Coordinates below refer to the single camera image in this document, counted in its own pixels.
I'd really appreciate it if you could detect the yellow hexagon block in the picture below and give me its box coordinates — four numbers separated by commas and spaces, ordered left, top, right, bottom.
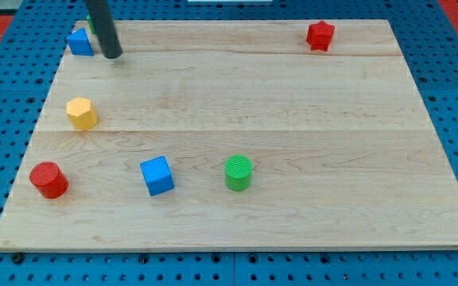
65, 97, 98, 130

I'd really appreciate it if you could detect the blue triangle block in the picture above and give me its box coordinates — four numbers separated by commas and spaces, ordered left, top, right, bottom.
67, 28, 95, 56

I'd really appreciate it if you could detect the green cylinder block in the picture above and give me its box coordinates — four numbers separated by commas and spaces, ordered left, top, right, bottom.
224, 154, 253, 191

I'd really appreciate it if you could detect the blue cube block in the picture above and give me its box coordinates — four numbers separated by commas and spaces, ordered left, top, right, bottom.
140, 156, 174, 196

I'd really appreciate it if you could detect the light wooden board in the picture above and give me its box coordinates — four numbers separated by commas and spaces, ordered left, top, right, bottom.
0, 20, 458, 253

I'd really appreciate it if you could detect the red star block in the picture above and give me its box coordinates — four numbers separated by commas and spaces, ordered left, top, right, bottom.
306, 21, 336, 52

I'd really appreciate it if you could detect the red cylinder block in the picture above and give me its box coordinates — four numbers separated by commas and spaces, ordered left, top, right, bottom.
29, 161, 69, 199

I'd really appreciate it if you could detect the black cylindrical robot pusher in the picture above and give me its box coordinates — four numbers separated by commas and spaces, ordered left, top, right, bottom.
84, 0, 122, 59

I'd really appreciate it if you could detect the green block behind pusher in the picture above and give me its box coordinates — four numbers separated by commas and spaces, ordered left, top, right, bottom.
86, 14, 96, 35

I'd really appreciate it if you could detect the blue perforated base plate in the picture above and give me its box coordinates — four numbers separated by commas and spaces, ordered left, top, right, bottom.
0, 0, 458, 285

